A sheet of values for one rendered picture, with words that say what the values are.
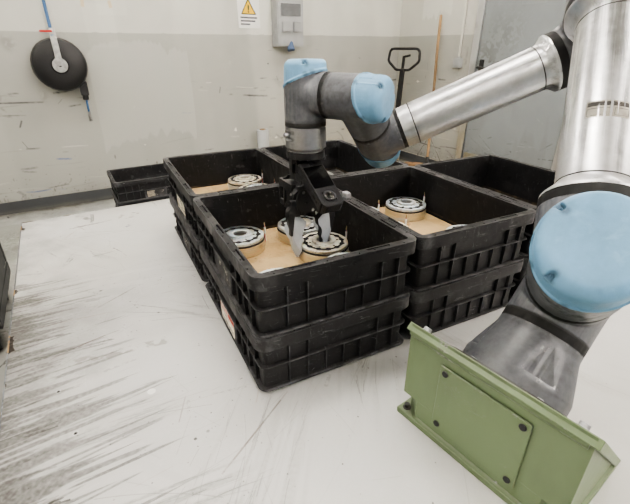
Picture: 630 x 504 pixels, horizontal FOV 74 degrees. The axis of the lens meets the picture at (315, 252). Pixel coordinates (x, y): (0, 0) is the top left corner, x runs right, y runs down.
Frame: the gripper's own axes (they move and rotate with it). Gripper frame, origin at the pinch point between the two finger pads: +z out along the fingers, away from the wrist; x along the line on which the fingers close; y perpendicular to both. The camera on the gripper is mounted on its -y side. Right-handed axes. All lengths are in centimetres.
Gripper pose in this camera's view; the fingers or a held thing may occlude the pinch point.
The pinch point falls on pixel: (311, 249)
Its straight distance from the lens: 84.7
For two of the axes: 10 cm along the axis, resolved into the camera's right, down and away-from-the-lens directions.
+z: 0.0, 9.0, 4.4
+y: -4.7, -3.9, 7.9
